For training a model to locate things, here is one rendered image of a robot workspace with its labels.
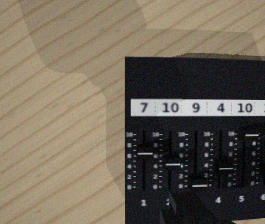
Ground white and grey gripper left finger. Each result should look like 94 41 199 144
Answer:
160 192 195 224

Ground black lighting desk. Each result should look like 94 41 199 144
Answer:
125 57 265 224

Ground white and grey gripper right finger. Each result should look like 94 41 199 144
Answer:
182 191 236 224

